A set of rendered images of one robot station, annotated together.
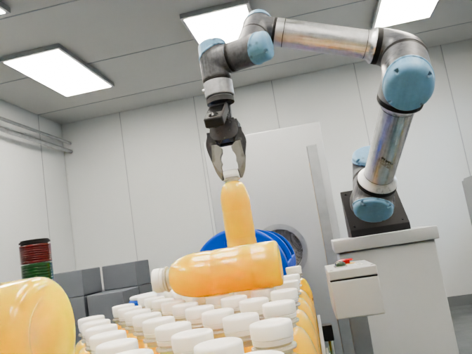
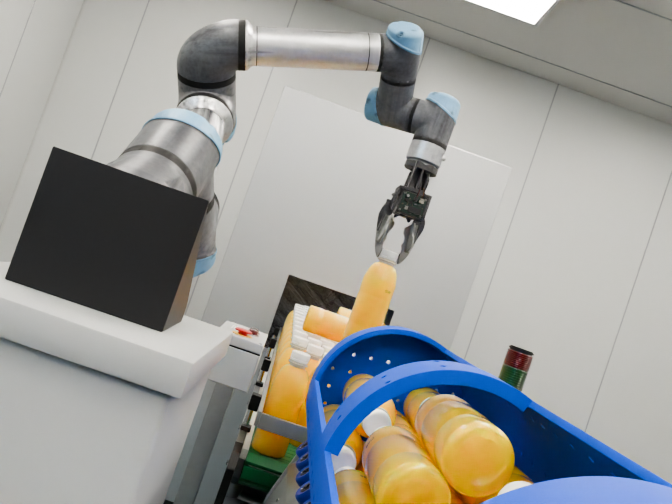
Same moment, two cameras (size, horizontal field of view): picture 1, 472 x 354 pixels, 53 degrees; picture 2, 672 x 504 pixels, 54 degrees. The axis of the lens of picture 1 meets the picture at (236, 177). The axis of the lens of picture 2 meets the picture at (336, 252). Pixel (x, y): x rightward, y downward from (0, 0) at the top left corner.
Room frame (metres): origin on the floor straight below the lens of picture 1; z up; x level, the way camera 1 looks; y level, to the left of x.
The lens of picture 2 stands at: (2.51, -0.34, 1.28)
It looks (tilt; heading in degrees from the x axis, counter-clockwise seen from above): 2 degrees up; 170
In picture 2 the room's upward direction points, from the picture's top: 19 degrees clockwise
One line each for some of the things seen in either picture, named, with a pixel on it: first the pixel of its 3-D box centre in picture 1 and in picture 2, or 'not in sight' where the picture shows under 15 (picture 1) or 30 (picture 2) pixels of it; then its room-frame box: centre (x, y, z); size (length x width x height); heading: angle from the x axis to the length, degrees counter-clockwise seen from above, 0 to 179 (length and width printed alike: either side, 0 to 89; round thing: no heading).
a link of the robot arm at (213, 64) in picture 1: (215, 62); (435, 121); (1.17, 0.01, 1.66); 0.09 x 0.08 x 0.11; 66
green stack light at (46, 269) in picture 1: (37, 275); (512, 377); (1.01, 0.45, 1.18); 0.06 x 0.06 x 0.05
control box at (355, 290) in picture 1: (351, 286); (236, 353); (1.10, -0.22, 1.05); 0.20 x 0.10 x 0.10; 173
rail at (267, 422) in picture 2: not in sight; (356, 452); (1.26, 0.05, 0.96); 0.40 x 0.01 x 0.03; 83
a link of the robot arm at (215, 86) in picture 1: (218, 91); (426, 157); (1.17, 0.01, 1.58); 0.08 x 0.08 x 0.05
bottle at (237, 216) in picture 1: (237, 215); (372, 301); (1.15, 0.01, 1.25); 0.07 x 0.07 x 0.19
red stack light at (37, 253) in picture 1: (35, 253); (518, 360); (1.01, 0.45, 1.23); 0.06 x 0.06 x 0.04
